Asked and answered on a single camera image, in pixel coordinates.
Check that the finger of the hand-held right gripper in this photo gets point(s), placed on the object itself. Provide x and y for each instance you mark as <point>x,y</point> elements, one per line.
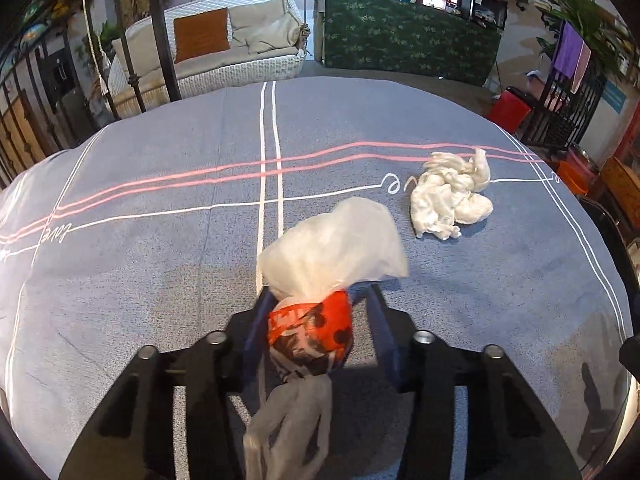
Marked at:
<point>631,355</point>

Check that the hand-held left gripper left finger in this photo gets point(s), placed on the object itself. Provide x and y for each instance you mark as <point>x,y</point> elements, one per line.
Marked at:
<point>250,340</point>

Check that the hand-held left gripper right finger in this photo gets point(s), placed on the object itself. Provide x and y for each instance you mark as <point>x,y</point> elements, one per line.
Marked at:
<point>387,340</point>

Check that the translucent white plastic bag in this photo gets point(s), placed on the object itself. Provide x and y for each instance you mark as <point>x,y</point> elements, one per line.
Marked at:
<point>330,250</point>

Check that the blue-grey striped blanket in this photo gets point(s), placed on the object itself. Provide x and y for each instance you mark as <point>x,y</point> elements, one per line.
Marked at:
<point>150,260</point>

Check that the crumpled white tissue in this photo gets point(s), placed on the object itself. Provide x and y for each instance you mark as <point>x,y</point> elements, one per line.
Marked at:
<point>450,195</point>

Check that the orange bucket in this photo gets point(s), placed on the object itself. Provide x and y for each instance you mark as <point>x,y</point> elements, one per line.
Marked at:
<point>572,180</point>

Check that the pink basin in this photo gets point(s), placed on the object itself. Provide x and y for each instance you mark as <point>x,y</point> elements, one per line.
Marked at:
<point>582,157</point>

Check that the black metal rack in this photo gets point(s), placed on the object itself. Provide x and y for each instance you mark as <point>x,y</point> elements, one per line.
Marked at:
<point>560,115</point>

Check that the red bin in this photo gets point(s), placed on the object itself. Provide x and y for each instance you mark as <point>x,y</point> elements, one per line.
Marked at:
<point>510,110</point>

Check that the white wicker swing sofa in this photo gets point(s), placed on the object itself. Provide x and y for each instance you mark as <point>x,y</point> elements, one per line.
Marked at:
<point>240,67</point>

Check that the pink towel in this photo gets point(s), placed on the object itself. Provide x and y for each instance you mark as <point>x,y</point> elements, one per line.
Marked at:
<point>581,67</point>

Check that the green patterned cloth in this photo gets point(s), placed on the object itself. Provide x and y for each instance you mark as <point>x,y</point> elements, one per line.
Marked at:
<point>405,40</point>

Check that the beige throw cushion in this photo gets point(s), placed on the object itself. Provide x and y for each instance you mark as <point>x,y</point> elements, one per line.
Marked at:
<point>272,35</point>

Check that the orange square cushion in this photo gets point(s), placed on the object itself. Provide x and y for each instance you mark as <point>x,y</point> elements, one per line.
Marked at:
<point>201,35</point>

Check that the purple towel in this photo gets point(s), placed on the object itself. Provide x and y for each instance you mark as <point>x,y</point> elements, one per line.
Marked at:
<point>567,50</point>

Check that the black cabinet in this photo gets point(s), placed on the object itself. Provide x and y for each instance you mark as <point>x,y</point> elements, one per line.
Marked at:
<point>485,7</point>

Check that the green potted plant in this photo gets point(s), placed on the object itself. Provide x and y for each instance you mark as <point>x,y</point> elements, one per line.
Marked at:
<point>580,5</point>

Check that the blue wall sign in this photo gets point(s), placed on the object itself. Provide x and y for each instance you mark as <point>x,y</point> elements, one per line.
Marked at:
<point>612,97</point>

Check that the black metal bed frame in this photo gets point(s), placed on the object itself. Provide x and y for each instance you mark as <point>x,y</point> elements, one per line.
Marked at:
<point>162,35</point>

